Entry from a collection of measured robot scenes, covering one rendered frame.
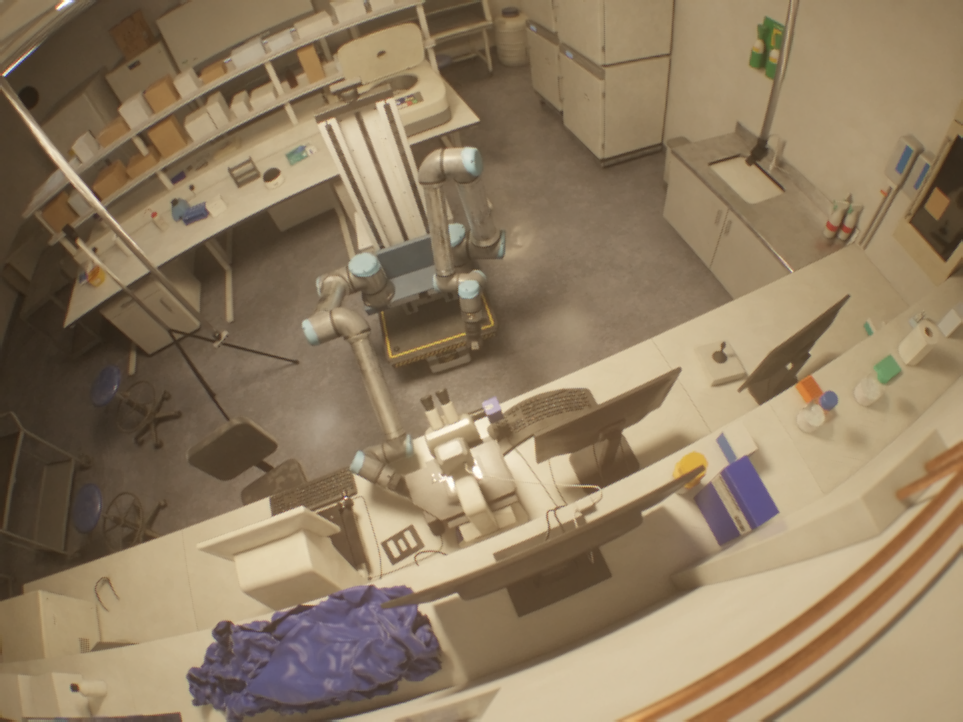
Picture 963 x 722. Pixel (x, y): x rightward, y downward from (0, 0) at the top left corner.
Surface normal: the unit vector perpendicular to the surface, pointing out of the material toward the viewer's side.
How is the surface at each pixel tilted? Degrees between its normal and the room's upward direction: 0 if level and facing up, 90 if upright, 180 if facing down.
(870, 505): 0
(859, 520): 90
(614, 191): 0
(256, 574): 0
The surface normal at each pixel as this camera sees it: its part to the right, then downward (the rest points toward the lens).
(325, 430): -0.15, -0.49
